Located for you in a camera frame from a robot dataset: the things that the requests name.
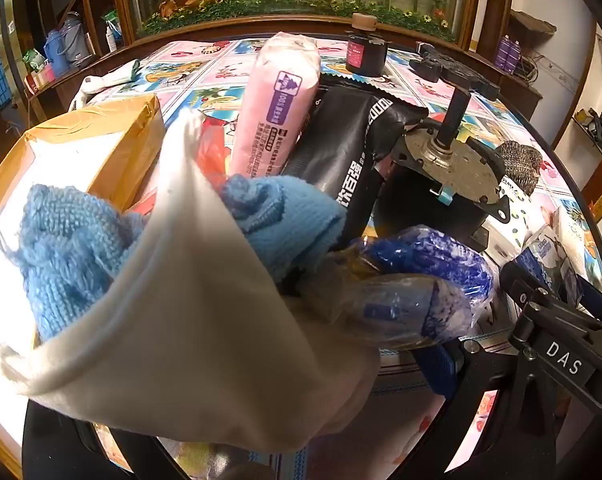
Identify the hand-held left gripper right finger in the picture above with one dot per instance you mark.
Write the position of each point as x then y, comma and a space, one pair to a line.
438, 367

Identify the green packet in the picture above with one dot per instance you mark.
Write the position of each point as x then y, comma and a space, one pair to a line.
33, 60

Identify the white cloth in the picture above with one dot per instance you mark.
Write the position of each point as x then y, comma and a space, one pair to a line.
181, 310

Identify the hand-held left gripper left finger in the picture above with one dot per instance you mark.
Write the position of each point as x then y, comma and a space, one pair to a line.
56, 452

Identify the yellow taped cardboard box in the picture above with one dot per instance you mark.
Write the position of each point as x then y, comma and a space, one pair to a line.
106, 125

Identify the black motor with metal plate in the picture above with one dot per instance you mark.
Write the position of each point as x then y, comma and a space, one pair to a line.
451, 165

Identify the lemon print white packet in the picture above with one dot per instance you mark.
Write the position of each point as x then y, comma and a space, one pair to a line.
518, 210

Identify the blue bundle in plastic bag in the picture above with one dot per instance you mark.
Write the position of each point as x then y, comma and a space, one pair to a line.
431, 260

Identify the white spray bottle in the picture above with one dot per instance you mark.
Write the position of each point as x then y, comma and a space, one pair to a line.
112, 37

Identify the pink tissue packet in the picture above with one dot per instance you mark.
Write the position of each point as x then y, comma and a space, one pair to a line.
276, 100

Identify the purple spray can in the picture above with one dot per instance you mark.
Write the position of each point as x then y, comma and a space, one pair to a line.
502, 55
516, 57

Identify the pink box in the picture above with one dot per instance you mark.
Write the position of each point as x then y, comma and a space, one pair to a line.
41, 80

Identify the fruit printed tablecloth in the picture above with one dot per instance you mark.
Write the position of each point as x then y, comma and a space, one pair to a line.
216, 70

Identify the dark tool on wall shelf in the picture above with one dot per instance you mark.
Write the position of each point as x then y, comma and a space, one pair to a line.
596, 125

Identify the blue thermos jug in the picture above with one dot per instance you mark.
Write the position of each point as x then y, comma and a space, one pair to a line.
56, 55
76, 40

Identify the white blue wipes packet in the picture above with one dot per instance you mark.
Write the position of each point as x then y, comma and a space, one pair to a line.
546, 255

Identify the white rag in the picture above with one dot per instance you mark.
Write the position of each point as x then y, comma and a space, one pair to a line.
106, 82

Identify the dark jar with wooden lid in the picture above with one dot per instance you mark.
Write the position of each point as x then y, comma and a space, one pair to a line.
363, 50

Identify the light blue knitted cloth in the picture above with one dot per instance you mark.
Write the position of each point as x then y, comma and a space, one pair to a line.
71, 250

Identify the wooden side cabinet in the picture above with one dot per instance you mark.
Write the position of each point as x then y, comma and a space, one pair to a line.
511, 90

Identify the red plastic bag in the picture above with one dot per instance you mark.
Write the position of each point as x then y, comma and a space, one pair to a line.
213, 160

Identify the black foil packet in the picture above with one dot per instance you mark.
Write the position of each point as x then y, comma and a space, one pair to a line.
341, 145

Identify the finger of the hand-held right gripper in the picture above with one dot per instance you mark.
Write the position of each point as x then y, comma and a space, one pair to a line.
521, 287
598, 295

